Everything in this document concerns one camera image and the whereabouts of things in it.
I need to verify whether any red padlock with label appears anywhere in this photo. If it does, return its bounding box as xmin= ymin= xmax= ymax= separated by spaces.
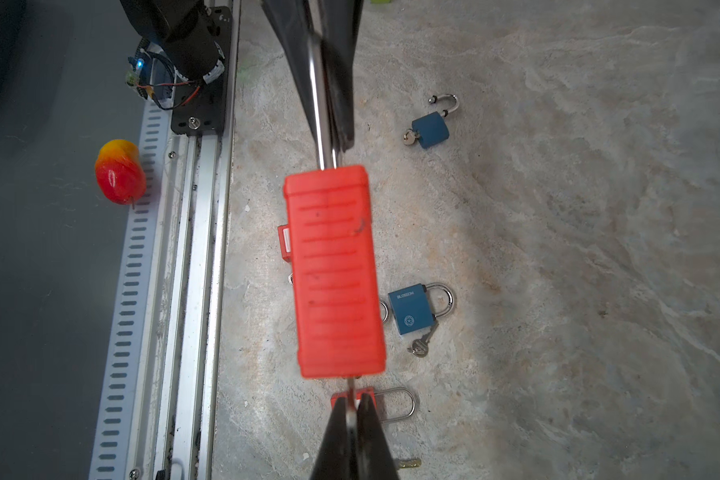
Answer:
xmin=356 ymin=386 xmax=418 ymax=425

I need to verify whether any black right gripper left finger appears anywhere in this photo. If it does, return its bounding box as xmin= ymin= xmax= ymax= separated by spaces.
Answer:
xmin=310 ymin=398 xmax=349 ymax=480

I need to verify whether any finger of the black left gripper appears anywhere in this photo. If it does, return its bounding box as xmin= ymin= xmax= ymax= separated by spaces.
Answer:
xmin=318 ymin=0 xmax=363 ymax=152
xmin=261 ymin=0 xmax=318 ymax=143

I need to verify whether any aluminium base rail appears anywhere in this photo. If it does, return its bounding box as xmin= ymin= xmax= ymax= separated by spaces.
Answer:
xmin=88 ymin=0 xmax=244 ymax=480

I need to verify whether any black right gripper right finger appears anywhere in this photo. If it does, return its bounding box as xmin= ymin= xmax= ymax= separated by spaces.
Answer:
xmin=355 ymin=394 xmax=399 ymax=480

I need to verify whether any blue padlock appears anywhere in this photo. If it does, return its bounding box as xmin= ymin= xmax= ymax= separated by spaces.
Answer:
xmin=402 ymin=94 xmax=460 ymax=149
xmin=380 ymin=283 xmax=456 ymax=358

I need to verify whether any red yellow mango toy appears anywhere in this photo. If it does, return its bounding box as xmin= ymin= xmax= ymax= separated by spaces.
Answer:
xmin=94 ymin=139 xmax=146 ymax=205

